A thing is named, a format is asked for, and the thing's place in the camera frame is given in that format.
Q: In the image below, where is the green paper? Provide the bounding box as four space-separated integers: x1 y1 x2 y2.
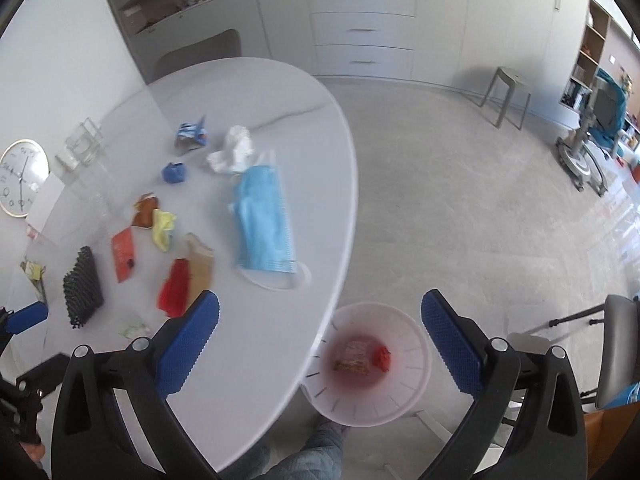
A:
118 322 151 340

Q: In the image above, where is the small red wrapper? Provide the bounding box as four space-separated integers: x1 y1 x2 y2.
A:
372 346 392 373

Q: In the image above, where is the pink white trash bin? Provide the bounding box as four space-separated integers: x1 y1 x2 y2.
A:
302 302 431 428

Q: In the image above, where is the yellow binder clip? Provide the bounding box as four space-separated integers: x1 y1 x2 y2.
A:
20 260 46 283

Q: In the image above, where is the black foam mesh sleeve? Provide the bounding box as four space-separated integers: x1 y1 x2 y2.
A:
63 246 104 328

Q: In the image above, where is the grey chair with black legs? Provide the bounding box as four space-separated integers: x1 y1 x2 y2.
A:
548 295 639 408

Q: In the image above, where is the orange red snack wrapper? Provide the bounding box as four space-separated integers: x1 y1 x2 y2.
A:
111 226 136 283

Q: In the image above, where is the white paper card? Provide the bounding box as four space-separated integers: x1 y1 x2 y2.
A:
26 174 65 232

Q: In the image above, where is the torn brown red paper bag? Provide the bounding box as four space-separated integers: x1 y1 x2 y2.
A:
157 233 215 318

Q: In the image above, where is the brown foil snack wrapper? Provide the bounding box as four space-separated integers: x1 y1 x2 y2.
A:
131 193 160 229

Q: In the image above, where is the crumpled yellow paper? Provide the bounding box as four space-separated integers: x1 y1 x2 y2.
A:
152 209 177 252

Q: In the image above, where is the clear glass cup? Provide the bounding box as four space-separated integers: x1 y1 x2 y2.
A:
65 117 103 166

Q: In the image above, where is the snack packet in bin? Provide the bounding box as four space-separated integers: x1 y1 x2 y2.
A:
333 339 371 376

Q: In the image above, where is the small blue crumpled wrapper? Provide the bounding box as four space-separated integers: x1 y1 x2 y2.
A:
160 162 186 184

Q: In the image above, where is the blue white crushed carton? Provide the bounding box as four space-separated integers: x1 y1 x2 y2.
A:
174 115 208 155

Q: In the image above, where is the blue surgical face mask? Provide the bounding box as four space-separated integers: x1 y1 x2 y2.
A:
229 151 311 292

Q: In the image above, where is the crumpled white tissue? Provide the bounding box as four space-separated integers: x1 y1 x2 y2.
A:
206 125 257 174

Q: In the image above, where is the grey blue exercise machine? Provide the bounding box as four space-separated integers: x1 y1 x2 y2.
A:
555 68 628 197

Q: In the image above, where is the grey dining chair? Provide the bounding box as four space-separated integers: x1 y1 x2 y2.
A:
151 29 242 81

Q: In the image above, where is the grey metal stool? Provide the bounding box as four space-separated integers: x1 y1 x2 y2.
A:
480 66 533 130

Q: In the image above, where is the white drawer cabinet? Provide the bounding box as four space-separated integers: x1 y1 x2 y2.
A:
309 0 416 80

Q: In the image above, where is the round white wall clock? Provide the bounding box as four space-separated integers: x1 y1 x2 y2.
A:
0 139 50 218

